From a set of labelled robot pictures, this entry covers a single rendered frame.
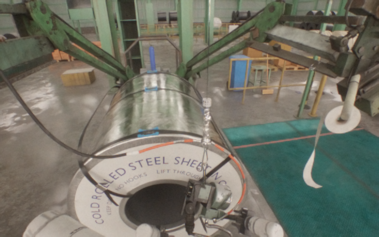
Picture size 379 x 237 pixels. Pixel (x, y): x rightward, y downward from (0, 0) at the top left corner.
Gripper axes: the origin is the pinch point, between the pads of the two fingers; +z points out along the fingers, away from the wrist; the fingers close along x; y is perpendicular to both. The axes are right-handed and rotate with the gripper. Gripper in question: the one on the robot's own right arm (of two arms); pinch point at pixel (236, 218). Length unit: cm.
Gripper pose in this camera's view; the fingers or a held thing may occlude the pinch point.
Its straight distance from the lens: 130.3
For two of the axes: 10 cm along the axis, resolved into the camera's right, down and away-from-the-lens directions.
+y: -9.1, -3.2, -2.7
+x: -2.2, 9.1, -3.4
